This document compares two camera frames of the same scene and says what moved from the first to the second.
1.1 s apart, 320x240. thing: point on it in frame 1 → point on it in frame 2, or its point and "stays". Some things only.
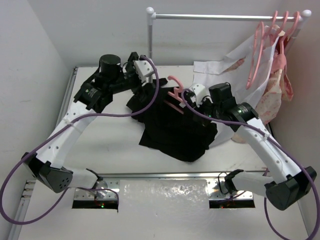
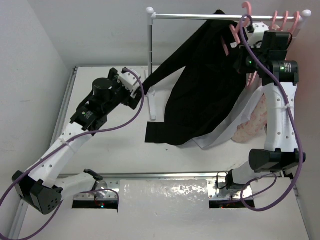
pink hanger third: (279, 32) stays
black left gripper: (136, 81) → (124, 90)
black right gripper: (203, 120) → (241, 63)
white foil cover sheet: (163, 196) stays
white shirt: (244, 68) → (243, 109)
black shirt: (171, 128) → (209, 90)
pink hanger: (176, 95) → (237, 32)
